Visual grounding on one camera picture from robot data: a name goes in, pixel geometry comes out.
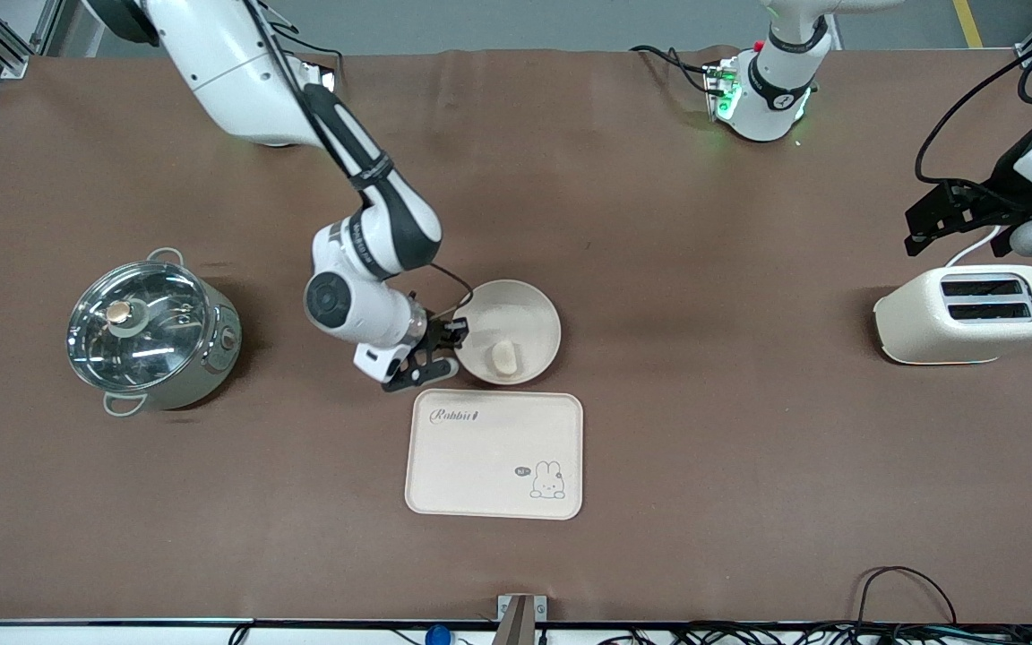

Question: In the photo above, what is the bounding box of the round beige plate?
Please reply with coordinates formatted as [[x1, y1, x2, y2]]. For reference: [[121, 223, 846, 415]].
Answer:
[[455, 279, 562, 386]]

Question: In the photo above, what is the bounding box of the beige rabbit print tray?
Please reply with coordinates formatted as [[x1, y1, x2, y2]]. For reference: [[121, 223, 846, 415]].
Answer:
[[404, 388, 585, 521]]

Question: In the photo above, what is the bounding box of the cream two-slot toaster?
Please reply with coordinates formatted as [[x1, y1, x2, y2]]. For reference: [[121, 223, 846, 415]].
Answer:
[[873, 264, 1032, 366]]

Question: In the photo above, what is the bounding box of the steel electric cooking pot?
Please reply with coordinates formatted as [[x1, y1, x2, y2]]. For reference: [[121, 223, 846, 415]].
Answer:
[[65, 247, 243, 418]]

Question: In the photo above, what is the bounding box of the brown table mat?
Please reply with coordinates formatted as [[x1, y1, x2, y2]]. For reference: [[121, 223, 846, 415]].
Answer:
[[0, 45, 1032, 625]]

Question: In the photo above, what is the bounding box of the glass pot lid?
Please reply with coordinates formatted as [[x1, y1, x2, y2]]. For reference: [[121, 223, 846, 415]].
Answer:
[[66, 261, 212, 393]]

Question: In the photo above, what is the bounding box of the green-lit left base connector box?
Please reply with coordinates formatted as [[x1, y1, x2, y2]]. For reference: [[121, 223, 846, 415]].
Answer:
[[704, 56, 743, 123]]

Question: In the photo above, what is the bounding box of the white toaster power cable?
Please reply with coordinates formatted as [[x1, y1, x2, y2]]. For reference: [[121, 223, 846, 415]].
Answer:
[[944, 224, 1005, 268]]

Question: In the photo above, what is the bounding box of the grey metal camera bracket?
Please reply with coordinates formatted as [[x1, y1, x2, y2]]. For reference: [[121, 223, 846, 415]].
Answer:
[[497, 594, 548, 645]]

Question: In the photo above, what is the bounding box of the black right base cable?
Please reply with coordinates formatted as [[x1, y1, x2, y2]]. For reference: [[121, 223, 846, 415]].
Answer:
[[267, 18, 344, 86]]

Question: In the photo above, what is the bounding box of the black base cable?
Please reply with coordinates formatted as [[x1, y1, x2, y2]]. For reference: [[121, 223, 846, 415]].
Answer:
[[267, 18, 344, 86], [631, 45, 716, 95]]

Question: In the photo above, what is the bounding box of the black left base cable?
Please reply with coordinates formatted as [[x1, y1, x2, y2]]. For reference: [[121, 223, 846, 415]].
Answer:
[[631, 45, 716, 95]]

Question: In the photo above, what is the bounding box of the black looped cable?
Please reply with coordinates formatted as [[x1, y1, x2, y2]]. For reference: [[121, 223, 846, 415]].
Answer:
[[855, 566, 960, 628]]

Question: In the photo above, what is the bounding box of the black cable bundle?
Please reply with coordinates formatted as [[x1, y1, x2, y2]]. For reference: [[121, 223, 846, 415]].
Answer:
[[597, 621, 1032, 645]]

